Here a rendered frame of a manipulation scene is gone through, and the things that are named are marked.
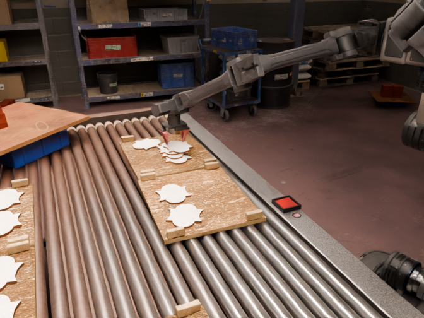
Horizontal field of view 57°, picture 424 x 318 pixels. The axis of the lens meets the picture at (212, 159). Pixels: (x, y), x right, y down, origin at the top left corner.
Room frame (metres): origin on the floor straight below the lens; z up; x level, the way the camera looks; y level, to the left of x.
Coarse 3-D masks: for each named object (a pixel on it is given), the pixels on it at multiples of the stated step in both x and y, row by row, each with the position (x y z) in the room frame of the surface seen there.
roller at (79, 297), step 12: (60, 156) 1.62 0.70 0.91; (60, 168) 1.48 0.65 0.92; (60, 180) 1.37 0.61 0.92; (60, 192) 1.27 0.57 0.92; (60, 204) 1.19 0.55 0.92; (60, 216) 1.12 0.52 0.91; (72, 216) 1.13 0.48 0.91; (72, 228) 1.05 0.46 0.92; (72, 240) 0.98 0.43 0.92; (72, 252) 0.92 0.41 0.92; (72, 264) 0.87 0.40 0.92; (72, 276) 0.82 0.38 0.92; (84, 276) 0.84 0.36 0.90; (72, 288) 0.78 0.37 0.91; (84, 288) 0.78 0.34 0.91; (72, 300) 0.74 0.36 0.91; (84, 300) 0.73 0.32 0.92; (84, 312) 0.69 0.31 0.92
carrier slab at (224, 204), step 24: (216, 168) 1.44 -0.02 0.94; (144, 192) 1.24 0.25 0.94; (192, 192) 1.24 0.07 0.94; (216, 192) 1.24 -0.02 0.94; (240, 192) 1.24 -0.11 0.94; (168, 216) 1.09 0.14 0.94; (216, 216) 1.09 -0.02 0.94; (240, 216) 1.09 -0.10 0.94; (264, 216) 1.09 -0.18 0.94; (168, 240) 0.96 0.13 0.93
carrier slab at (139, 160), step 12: (120, 144) 1.70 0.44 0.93; (132, 144) 1.69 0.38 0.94; (192, 144) 1.69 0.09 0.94; (132, 156) 1.56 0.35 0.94; (144, 156) 1.56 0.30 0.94; (156, 156) 1.56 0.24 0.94; (192, 156) 1.56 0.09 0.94; (204, 156) 1.56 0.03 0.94; (132, 168) 1.45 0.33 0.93; (144, 168) 1.44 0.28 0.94; (156, 168) 1.44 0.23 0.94; (168, 168) 1.44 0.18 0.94; (180, 168) 1.44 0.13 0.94; (192, 168) 1.44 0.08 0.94
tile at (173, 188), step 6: (168, 186) 1.27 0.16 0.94; (174, 186) 1.27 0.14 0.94; (156, 192) 1.23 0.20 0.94; (162, 192) 1.23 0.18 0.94; (168, 192) 1.23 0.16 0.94; (174, 192) 1.23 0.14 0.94; (180, 192) 1.23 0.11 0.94; (186, 192) 1.23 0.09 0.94; (162, 198) 1.19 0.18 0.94; (168, 198) 1.19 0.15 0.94; (174, 198) 1.19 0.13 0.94; (180, 198) 1.19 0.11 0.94
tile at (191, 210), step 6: (180, 204) 1.15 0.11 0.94; (186, 204) 1.15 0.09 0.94; (174, 210) 1.11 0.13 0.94; (180, 210) 1.11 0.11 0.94; (186, 210) 1.11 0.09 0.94; (192, 210) 1.11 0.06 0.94; (198, 210) 1.11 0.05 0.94; (174, 216) 1.07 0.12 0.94; (180, 216) 1.07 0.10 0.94; (186, 216) 1.07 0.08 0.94; (192, 216) 1.07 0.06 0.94; (198, 216) 1.07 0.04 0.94; (174, 222) 1.04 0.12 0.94; (180, 222) 1.04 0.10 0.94; (186, 222) 1.04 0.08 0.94; (192, 222) 1.04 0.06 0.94; (198, 222) 1.05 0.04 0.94
